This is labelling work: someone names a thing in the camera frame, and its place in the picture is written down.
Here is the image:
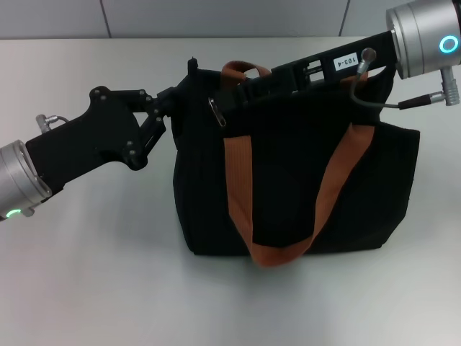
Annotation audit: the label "silver zipper pull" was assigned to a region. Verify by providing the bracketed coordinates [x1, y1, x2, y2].
[207, 96, 228, 128]

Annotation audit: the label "black food bag brown straps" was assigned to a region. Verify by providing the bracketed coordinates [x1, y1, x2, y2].
[171, 56, 421, 268]

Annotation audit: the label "grey right gripper cable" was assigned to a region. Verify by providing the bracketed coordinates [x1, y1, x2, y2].
[349, 47, 457, 109]

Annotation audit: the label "grey left gripper cable plug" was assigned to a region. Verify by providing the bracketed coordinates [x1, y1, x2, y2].
[35, 113, 71, 134]

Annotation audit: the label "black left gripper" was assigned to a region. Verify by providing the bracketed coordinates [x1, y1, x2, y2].
[25, 86, 181, 194]

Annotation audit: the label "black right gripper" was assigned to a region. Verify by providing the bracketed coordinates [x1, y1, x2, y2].
[215, 31, 400, 109]

